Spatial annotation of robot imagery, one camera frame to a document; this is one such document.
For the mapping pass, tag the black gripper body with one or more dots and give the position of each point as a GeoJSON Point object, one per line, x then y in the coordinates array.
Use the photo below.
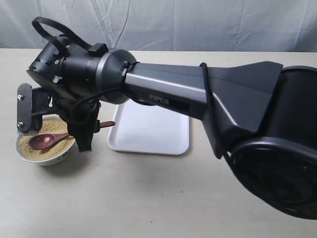
{"type": "Point", "coordinates": [80, 112]}

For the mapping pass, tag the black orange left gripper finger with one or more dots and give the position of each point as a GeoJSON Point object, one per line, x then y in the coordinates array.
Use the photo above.
{"type": "Point", "coordinates": [83, 135]}

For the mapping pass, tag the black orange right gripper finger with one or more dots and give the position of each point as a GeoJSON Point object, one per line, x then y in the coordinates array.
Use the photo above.
{"type": "Point", "coordinates": [36, 123]}

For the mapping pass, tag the dark brown wooden spoon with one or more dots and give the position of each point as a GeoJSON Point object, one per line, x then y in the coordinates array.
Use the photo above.
{"type": "Point", "coordinates": [48, 140]}

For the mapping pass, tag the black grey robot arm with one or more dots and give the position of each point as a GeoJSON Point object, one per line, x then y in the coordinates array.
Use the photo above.
{"type": "Point", "coordinates": [260, 117]}

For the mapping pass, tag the white ceramic bowl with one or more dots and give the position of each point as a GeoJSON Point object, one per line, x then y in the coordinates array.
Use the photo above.
{"type": "Point", "coordinates": [63, 156]}

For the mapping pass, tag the white rectangular plastic tray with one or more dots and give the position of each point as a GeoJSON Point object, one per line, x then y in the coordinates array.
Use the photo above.
{"type": "Point", "coordinates": [149, 129]}

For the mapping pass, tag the grey fabric backdrop curtain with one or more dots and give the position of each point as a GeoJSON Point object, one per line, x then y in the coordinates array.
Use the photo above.
{"type": "Point", "coordinates": [169, 25]}

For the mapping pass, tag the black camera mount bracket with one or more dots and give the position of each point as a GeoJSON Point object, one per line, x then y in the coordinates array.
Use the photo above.
{"type": "Point", "coordinates": [24, 108]}

